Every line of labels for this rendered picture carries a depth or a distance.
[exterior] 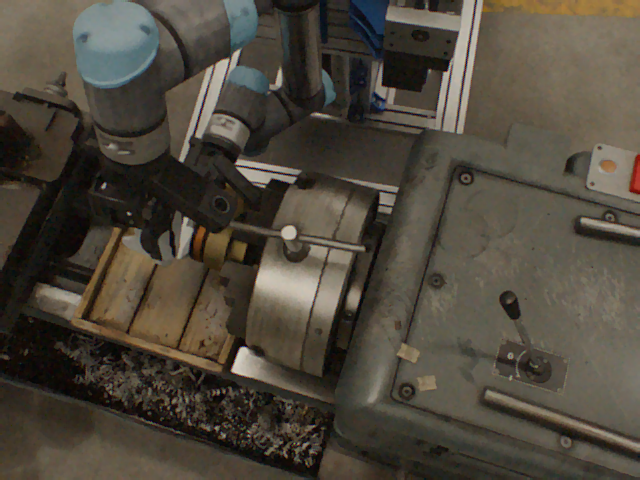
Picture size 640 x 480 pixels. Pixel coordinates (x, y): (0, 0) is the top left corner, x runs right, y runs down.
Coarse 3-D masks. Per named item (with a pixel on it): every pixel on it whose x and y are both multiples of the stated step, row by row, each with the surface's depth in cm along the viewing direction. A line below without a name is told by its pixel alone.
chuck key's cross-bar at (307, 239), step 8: (184, 216) 91; (232, 224) 92; (240, 224) 92; (248, 224) 92; (256, 232) 92; (264, 232) 92; (272, 232) 92; (280, 232) 92; (304, 240) 92; (312, 240) 91; (320, 240) 91; (328, 240) 91; (336, 240) 91; (336, 248) 91; (344, 248) 91; (352, 248) 91; (360, 248) 91
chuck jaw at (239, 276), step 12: (228, 264) 112; (240, 264) 112; (228, 276) 111; (240, 276) 111; (252, 276) 111; (228, 288) 110; (240, 288) 110; (252, 288) 110; (228, 300) 110; (240, 300) 109; (240, 312) 108; (228, 324) 107; (240, 324) 107; (240, 336) 109; (252, 348) 108
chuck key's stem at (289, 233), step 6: (282, 228) 90; (288, 228) 90; (294, 228) 90; (282, 234) 90; (288, 234) 90; (294, 234) 90; (288, 240) 90; (294, 240) 91; (288, 246) 94; (294, 246) 93; (300, 246) 95; (300, 252) 99
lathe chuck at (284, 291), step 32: (288, 192) 103; (320, 192) 104; (288, 224) 100; (320, 224) 100; (288, 256) 98; (320, 256) 98; (256, 288) 99; (288, 288) 98; (256, 320) 101; (288, 320) 100; (256, 352) 109; (288, 352) 103
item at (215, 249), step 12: (204, 228) 113; (228, 228) 112; (192, 240) 112; (204, 240) 112; (216, 240) 111; (228, 240) 111; (240, 240) 113; (192, 252) 113; (204, 252) 112; (216, 252) 111; (228, 252) 112; (240, 252) 112; (252, 252) 117; (204, 264) 114; (216, 264) 113
